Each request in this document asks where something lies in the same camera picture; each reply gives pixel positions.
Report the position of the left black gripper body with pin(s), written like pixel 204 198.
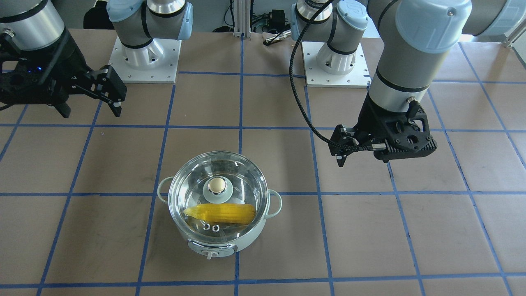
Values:
pixel 367 121

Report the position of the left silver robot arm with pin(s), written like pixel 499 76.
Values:
pixel 417 36

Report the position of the black power adapter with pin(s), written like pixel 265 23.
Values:
pixel 277 20

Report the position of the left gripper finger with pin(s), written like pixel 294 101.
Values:
pixel 344 136

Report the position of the glass pot lid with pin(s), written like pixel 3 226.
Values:
pixel 218 195

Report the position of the pale green electric pot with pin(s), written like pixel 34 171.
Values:
pixel 220 213

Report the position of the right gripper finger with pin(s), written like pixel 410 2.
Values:
pixel 61 109
pixel 106 85

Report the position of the aluminium frame post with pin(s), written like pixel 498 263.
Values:
pixel 242 10

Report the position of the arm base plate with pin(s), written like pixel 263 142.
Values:
pixel 155 63
pixel 325 68

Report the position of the yellow corn cob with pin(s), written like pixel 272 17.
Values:
pixel 223 213

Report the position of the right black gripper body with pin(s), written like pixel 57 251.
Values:
pixel 69 61

